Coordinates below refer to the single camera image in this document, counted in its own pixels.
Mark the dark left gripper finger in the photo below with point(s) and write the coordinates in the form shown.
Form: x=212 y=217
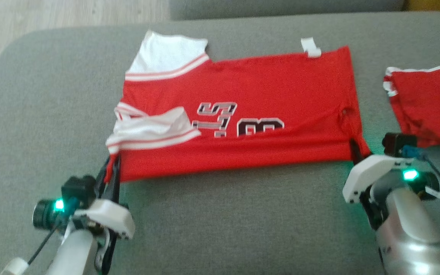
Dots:
x=103 y=183
x=115 y=183

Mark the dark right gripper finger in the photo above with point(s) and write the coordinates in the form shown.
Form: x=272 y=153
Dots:
x=355 y=151

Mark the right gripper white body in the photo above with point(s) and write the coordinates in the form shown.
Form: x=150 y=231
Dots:
x=372 y=175

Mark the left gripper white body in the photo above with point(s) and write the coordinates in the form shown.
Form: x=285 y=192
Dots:
x=111 y=217

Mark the red shorts white stripes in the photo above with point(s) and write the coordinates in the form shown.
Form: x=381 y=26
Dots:
x=430 y=103

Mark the red basketball jersey white sleeves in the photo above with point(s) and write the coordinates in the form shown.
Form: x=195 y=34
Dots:
x=262 y=95

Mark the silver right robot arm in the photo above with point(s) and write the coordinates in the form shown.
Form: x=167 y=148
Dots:
x=407 y=229

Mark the grey sofa seat cushion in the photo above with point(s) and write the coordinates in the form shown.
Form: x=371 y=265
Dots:
x=224 y=221

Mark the grey sofa back cushion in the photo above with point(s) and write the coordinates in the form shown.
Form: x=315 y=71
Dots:
x=281 y=9

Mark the yellow cushion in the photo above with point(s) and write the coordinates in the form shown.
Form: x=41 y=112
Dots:
x=434 y=4

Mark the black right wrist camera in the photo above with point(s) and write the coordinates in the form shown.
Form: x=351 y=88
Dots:
x=399 y=143

